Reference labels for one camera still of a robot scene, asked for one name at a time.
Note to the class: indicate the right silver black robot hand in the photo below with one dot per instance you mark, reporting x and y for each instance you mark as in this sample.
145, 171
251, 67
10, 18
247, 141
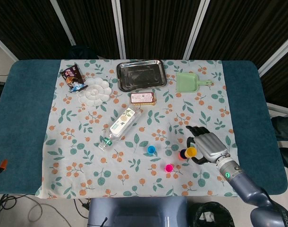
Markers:
211, 146

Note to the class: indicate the yellow plastic cup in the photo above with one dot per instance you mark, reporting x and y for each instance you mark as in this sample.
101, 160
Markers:
190, 152

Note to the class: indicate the dark blue plastic cup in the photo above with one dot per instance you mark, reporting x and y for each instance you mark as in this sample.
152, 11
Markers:
183, 151

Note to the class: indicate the pink plastic cup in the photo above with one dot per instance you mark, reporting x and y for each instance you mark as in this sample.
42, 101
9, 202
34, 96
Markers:
168, 168

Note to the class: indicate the light blue plastic cup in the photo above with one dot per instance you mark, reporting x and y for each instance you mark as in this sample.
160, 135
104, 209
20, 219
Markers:
151, 150

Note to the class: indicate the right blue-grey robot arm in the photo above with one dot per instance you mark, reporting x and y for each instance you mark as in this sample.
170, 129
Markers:
243, 186

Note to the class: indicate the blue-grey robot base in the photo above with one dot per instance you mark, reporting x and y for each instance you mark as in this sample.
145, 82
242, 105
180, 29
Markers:
134, 212

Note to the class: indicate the orange plastic cup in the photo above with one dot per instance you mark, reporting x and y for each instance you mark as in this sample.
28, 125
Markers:
181, 156

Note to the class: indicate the green plastic dustpan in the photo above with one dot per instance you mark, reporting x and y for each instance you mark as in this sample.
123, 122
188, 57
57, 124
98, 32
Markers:
186, 82

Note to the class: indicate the black trash bag bin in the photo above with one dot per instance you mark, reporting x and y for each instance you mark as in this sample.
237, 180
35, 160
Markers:
214, 215

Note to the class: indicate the flat red yellow box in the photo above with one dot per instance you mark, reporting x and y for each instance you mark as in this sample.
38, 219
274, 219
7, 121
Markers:
142, 98

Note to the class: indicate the clear plastic water bottle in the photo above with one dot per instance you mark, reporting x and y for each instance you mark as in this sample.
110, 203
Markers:
122, 123

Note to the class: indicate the stainless steel tray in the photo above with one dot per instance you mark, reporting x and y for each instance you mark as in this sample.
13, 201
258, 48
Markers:
141, 75

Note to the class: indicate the white flower paint palette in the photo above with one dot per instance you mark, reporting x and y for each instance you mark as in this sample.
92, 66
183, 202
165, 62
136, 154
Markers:
95, 92

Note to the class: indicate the dark white-framed partition screen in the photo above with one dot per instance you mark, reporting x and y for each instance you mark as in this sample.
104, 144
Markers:
158, 28

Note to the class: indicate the floral printed tablecloth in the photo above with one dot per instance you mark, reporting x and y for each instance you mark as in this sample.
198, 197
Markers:
75, 165

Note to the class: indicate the brown snack wrapper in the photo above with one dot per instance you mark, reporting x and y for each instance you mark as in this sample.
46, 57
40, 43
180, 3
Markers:
72, 75

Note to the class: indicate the dark chair behind table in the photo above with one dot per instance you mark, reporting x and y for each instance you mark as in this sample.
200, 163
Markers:
82, 53

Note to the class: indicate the teal velvet table cover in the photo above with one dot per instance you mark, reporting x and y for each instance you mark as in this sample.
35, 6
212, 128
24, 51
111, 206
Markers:
21, 118

